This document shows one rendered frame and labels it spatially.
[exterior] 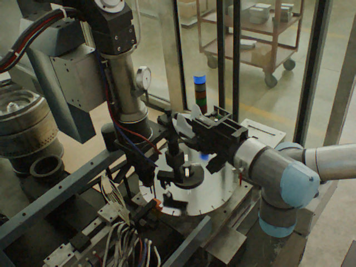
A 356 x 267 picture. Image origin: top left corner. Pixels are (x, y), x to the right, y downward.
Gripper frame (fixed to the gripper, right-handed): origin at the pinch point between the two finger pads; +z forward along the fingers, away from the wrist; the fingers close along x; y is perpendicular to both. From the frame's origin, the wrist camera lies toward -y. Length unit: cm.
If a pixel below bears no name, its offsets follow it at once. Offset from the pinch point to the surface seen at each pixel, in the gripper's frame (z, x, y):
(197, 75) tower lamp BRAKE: 25.8, -29.7, -9.8
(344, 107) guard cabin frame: -16, -55, -18
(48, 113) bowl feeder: 71, 13, -24
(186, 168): 7.3, -5.5, -25.7
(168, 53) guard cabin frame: 60, -43, -17
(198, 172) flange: 5.9, -9.5, -29.6
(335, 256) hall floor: -24, -77, -126
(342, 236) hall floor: -21, -91, -126
